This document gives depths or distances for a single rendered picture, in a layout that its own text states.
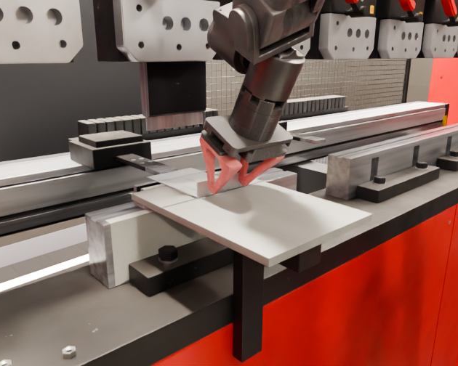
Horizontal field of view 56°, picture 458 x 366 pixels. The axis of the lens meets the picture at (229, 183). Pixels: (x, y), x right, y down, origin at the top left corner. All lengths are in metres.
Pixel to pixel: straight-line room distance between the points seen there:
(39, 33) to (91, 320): 0.33
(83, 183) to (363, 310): 0.60
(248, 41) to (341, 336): 0.61
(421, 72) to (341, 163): 3.68
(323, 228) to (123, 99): 0.79
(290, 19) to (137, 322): 0.38
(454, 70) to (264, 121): 2.25
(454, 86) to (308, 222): 2.26
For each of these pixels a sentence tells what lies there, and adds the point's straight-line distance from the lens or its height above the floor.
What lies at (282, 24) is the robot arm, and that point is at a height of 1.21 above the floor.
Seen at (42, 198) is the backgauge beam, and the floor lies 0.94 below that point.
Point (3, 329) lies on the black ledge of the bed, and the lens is 0.59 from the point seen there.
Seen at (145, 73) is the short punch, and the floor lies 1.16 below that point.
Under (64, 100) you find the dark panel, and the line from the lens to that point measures 1.10.
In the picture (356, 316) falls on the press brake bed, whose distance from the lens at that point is 0.90.
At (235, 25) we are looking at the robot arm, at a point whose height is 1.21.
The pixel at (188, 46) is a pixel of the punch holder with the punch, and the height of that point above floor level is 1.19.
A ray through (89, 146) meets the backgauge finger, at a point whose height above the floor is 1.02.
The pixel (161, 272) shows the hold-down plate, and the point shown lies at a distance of 0.59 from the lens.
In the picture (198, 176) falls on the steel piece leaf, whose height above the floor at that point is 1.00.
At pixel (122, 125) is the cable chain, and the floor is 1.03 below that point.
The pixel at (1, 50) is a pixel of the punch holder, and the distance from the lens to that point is 0.50.
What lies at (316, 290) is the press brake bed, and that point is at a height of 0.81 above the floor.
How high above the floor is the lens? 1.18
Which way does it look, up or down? 17 degrees down
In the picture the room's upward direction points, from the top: straight up
